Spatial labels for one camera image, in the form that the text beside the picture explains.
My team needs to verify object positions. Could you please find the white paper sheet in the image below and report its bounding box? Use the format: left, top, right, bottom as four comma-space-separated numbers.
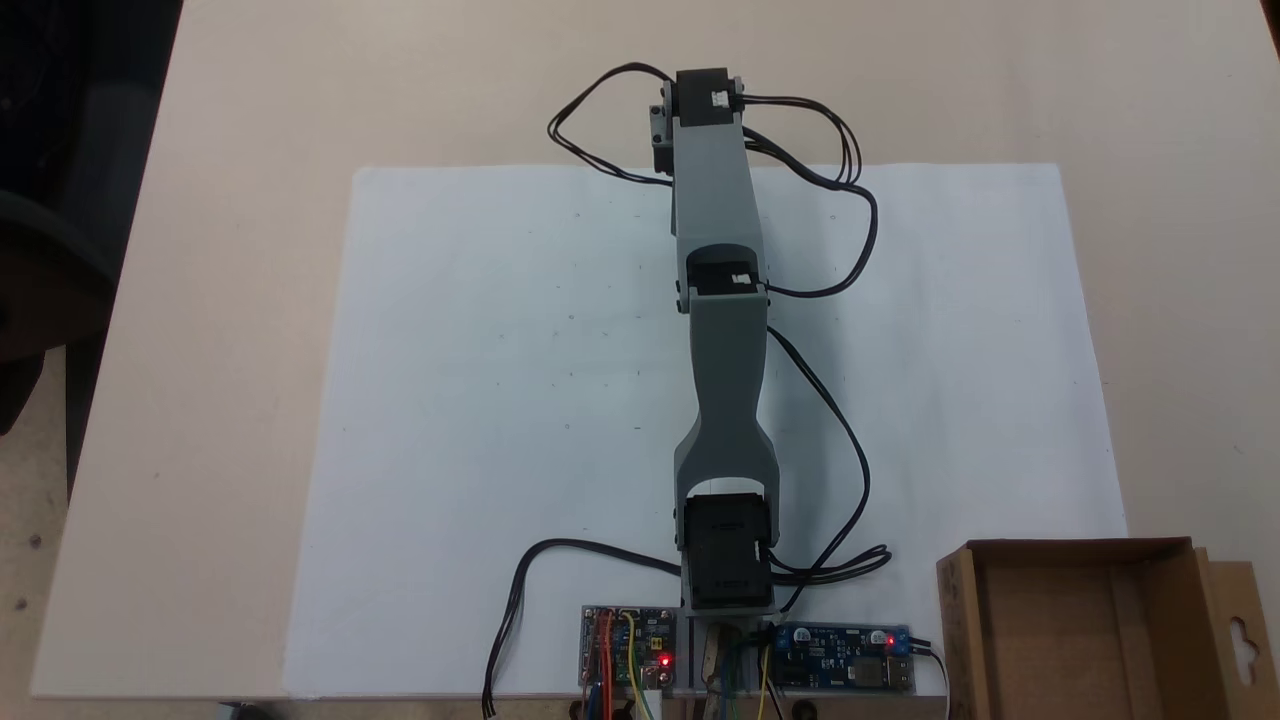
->
283, 162, 1131, 699

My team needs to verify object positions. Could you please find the blue circuit board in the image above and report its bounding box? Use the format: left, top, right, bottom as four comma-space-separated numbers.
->
772, 622, 916, 693

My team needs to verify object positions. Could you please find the brown cardboard box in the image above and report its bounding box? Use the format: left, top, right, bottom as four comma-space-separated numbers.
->
936, 537, 1280, 720

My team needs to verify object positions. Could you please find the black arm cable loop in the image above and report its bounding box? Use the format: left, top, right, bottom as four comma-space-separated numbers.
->
738, 93, 880, 299
547, 62, 679, 187

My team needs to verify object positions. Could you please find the long black cable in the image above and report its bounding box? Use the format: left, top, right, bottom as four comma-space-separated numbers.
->
482, 538, 686, 719

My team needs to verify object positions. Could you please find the black cable bundle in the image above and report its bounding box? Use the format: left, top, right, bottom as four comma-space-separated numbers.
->
768, 545, 893, 586

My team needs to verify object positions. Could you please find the circuit board with jumper wires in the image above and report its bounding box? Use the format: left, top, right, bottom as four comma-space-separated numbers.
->
581, 605, 678, 693

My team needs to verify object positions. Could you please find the yellow jumper wire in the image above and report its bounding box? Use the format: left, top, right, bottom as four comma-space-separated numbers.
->
622, 612, 656, 720

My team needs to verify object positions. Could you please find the orange jumper wire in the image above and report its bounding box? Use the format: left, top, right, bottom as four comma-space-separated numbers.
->
596, 612, 615, 720

